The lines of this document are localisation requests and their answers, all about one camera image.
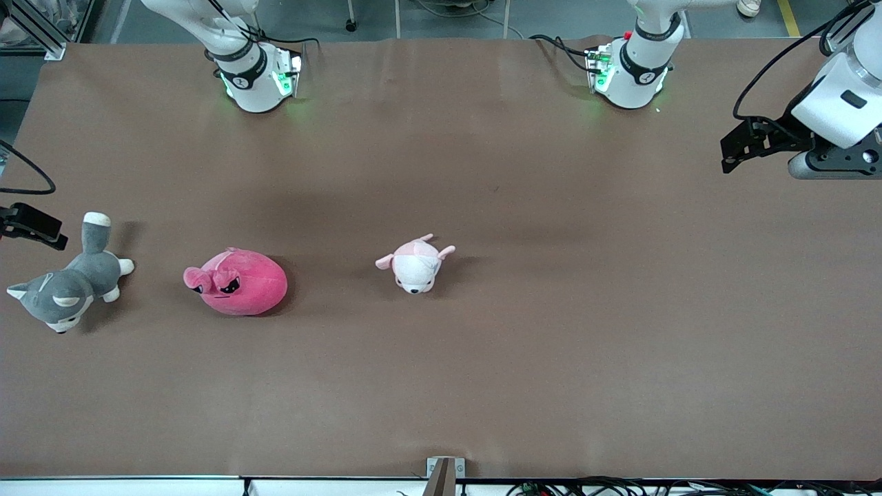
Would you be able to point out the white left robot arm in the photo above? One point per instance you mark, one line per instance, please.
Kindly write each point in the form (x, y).
(637, 76)

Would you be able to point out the thin white stand leg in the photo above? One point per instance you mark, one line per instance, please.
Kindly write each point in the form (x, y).
(398, 17)

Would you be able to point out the bright pink plush toy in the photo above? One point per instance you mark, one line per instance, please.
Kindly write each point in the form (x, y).
(248, 286)

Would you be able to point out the brown table cover sheet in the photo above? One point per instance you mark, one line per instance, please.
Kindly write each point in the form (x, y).
(482, 379)

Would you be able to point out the grey husky plush toy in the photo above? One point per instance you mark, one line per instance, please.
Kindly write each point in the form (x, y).
(76, 286)

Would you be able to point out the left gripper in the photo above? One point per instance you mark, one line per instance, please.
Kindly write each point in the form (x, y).
(790, 136)

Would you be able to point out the white table edge rail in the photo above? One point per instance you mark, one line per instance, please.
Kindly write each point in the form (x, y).
(138, 486)

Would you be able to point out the stand leg with black caster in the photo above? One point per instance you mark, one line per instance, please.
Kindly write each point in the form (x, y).
(351, 24)

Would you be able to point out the white shoe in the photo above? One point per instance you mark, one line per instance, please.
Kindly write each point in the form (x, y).
(750, 8)

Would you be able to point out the metal table edge bracket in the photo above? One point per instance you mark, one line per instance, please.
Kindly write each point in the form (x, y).
(444, 475)

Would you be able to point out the pale pink white plush toy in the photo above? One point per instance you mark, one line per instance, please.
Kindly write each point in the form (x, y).
(417, 269)

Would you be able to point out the aluminium frame post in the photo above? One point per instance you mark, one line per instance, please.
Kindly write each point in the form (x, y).
(48, 43)

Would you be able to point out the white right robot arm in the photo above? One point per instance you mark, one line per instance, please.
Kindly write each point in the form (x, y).
(251, 86)

